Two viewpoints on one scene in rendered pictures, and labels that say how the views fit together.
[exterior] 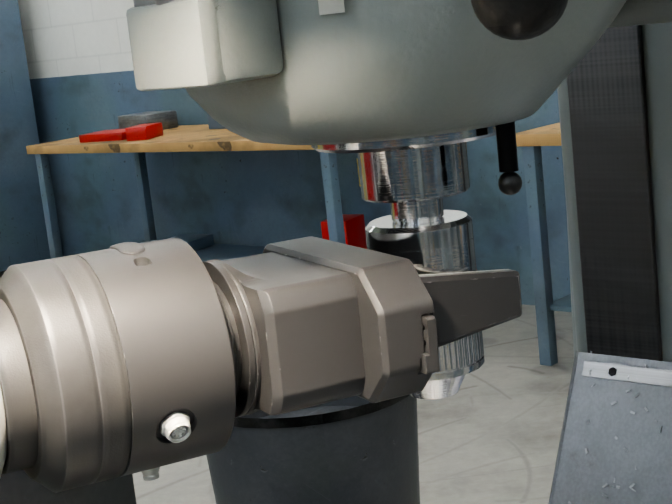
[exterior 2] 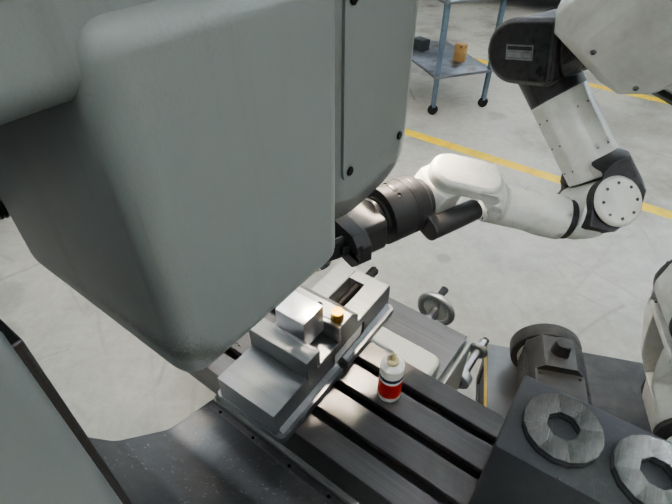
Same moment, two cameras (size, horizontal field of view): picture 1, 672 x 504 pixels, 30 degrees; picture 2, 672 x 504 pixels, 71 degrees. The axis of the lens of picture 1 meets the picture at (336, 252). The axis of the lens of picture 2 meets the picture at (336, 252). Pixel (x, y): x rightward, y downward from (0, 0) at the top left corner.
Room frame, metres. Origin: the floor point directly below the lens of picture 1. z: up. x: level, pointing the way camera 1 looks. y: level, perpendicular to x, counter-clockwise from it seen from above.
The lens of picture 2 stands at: (1.05, -0.07, 1.65)
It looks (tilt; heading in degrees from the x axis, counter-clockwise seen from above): 41 degrees down; 173
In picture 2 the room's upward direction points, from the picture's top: straight up
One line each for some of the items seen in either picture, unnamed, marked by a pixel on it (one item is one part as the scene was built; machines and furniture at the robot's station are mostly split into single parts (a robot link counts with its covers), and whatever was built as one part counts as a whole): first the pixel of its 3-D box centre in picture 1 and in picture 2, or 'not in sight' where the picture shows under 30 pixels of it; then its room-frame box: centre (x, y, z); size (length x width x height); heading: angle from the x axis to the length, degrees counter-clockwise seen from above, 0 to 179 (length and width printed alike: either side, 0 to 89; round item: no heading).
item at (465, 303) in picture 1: (461, 306); not in sight; (0.51, -0.05, 1.23); 0.06 x 0.02 x 0.03; 116
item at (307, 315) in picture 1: (236, 341); (368, 222); (0.50, 0.04, 1.23); 0.13 x 0.12 x 0.10; 26
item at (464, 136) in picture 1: (409, 129); not in sight; (0.54, -0.04, 1.31); 0.09 x 0.09 x 0.01
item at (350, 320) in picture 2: not in sight; (320, 310); (0.47, -0.03, 1.02); 0.12 x 0.06 x 0.04; 48
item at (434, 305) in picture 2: not in sight; (430, 316); (0.18, 0.31, 0.63); 0.16 x 0.12 x 0.12; 137
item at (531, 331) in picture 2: not in sight; (545, 351); (0.24, 0.66, 0.50); 0.20 x 0.05 x 0.20; 70
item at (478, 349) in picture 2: not in sight; (472, 359); (0.25, 0.43, 0.51); 0.22 x 0.06 x 0.06; 137
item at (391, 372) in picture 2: not in sight; (391, 374); (0.60, 0.08, 0.99); 0.04 x 0.04 x 0.11
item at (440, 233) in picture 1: (418, 229); not in sight; (0.54, -0.04, 1.26); 0.05 x 0.05 x 0.01
